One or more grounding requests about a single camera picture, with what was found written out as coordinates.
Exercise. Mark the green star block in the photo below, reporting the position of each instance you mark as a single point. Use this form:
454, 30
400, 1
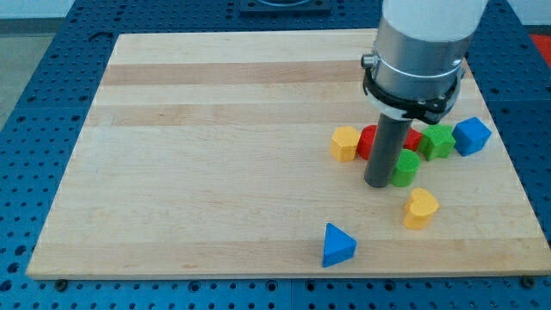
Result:
437, 142

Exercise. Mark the red cylinder block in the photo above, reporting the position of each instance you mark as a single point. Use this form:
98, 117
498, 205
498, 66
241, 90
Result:
366, 141

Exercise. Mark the yellow hexagon block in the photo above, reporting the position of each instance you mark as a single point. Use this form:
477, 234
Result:
344, 141

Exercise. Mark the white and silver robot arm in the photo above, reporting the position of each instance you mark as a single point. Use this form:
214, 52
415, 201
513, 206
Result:
415, 68

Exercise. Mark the green cylinder block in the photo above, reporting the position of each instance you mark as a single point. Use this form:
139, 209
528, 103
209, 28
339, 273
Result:
406, 168

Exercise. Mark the wooden board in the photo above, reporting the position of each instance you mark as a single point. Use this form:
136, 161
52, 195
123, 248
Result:
208, 156

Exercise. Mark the red block behind rod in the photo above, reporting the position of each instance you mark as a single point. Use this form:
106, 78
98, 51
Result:
413, 139

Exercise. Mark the blue cube block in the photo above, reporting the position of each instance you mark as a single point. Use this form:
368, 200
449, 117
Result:
470, 136

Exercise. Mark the blue triangle block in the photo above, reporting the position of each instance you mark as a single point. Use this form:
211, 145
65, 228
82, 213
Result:
339, 246

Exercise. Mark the yellow heart block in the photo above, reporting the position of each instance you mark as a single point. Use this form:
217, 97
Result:
420, 209

